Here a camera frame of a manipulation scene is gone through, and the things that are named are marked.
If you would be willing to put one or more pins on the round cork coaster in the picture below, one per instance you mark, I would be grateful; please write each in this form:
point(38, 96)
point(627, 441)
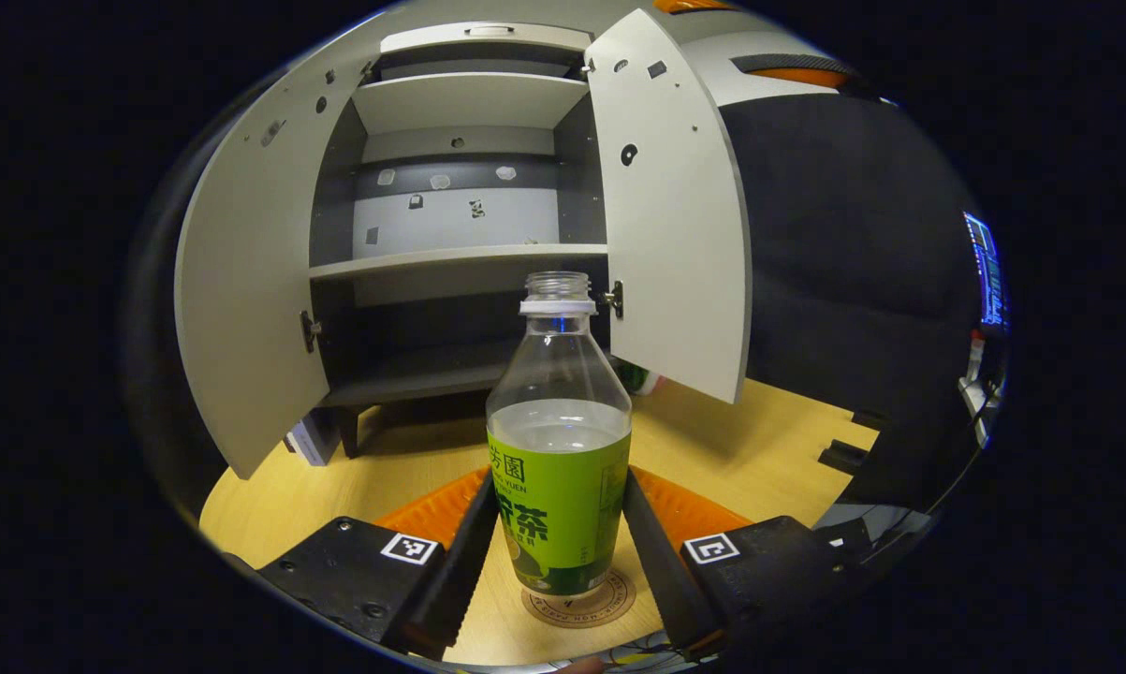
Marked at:
point(609, 604)

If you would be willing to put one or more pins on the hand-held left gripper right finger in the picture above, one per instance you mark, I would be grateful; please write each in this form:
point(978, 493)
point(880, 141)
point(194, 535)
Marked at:
point(675, 580)

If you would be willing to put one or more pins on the black bracket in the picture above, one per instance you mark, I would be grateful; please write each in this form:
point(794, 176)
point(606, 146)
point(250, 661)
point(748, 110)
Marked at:
point(841, 455)
point(870, 419)

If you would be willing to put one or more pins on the green label clear bottle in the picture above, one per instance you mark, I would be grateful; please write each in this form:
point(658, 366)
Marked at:
point(559, 487)

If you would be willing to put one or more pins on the white cabinet drawer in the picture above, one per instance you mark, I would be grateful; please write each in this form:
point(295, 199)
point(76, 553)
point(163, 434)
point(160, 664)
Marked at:
point(431, 39)

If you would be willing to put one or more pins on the watermelon slice toy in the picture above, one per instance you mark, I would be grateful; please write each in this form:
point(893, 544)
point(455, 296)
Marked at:
point(637, 377)

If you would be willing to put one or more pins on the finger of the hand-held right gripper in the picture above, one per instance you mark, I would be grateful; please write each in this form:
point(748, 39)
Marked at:
point(796, 70)
point(689, 5)

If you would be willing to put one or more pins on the dark blue spine book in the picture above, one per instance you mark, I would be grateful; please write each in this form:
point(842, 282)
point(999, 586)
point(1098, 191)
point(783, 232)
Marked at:
point(314, 438)

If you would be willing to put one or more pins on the computer monitor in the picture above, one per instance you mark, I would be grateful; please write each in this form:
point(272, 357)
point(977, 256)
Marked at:
point(988, 271)

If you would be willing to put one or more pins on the black backdrop cloth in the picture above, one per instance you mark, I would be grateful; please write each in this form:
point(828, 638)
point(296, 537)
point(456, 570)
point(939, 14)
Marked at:
point(853, 281)

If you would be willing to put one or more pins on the white cabinet shelf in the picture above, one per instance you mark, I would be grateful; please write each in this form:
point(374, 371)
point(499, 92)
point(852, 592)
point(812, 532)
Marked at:
point(469, 98)
point(431, 260)

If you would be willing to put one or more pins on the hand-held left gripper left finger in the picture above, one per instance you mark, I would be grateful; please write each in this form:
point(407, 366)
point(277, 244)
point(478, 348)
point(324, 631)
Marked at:
point(455, 580)

